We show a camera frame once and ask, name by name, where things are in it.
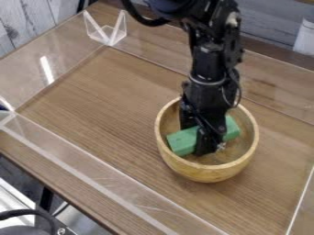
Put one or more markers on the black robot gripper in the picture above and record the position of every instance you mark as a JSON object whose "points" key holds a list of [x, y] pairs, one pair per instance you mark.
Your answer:
{"points": [[205, 103]]}

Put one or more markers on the green rectangular block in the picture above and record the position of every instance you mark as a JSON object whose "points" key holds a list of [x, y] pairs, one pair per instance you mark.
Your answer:
{"points": [[182, 141]]}

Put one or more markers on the brown wooden bowl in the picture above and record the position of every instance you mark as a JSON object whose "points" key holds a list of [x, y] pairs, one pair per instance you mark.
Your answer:
{"points": [[218, 166]]}

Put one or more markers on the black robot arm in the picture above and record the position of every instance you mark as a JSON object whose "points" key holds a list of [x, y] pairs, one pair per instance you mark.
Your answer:
{"points": [[212, 22]]}

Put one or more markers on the white cylindrical container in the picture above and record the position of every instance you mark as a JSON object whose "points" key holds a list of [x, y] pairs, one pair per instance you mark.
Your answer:
{"points": [[304, 44]]}

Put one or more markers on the black table leg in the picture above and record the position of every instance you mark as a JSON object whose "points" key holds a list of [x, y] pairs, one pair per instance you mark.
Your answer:
{"points": [[46, 199]]}

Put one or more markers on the clear acrylic front wall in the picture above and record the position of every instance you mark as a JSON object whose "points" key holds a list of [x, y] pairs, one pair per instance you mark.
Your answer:
{"points": [[121, 204]]}

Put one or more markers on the clear acrylic corner bracket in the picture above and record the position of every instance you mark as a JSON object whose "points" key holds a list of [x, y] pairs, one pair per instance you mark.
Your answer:
{"points": [[109, 35]]}

